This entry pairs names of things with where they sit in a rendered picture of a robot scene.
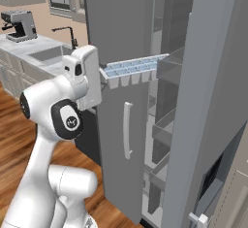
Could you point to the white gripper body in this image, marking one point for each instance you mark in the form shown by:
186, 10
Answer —
92, 76

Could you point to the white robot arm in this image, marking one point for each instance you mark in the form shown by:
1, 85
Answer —
42, 160

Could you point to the blue-white ice cube tray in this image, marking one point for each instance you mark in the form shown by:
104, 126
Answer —
129, 70

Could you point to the grey open freezer door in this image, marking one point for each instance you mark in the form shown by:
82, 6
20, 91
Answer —
206, 76

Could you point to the black tap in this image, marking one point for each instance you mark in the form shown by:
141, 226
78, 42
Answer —
71, 37

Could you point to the grey sink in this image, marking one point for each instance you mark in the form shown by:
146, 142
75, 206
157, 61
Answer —
48, 54

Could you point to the dark dishwasher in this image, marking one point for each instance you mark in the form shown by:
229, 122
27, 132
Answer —
88, 135

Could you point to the beige base cupboards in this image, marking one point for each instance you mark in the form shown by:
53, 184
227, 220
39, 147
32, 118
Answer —
13, 76

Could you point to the silver coffee machine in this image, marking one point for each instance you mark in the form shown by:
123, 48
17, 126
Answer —
22, 25

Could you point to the grey fridge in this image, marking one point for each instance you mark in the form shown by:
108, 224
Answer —
168, 28

